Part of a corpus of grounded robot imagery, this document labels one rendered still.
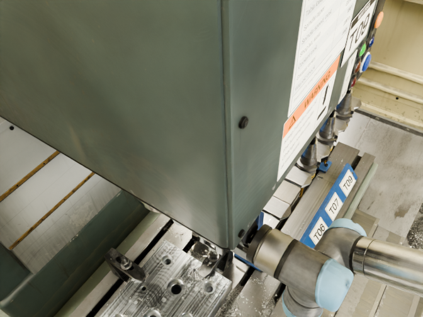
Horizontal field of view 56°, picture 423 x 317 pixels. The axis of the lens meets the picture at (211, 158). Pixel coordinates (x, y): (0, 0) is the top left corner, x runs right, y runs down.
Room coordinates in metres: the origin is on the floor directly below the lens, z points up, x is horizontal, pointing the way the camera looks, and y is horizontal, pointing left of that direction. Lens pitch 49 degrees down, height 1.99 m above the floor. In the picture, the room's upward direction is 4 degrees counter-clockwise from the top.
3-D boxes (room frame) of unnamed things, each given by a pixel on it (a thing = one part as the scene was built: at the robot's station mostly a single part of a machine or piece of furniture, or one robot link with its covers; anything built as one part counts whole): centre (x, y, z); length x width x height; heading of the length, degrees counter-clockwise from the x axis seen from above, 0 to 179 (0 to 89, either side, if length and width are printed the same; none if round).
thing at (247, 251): (0.37, -0.03, 1.36); 0.12 x 0.08 x 0.09; 52
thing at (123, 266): (0.50, 0.26, 0.97); 0.13 x 0.03 x 0.15; 52
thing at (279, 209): (0.51, -0.14, 1.21); 0.07 x 0.05 x 0.01; 52
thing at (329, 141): (0.73, -0.31, 1.21); 0.06 x 0.06 x 0.03
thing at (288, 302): (0.29, -0.16, 1.26); 0.11 x 0.08 x 0.11; 137
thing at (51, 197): (0.72, 0.42, 1.16); 0.48 x 0.05 x 0.51; 142
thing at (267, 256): (0.32, -0.10, 1.37); 0.08 x 0.05 x 0.08; 142
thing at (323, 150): (0.68, -0.28, 1.21); 0.07 x 0.05 x 0.01; 52
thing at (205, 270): (0.51, 0.01, 0.97); 0.13 x 0.03 x 0.15; 142
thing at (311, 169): (0.64, -0.24, 1.21); 0.06 x 0.06 x 0.03
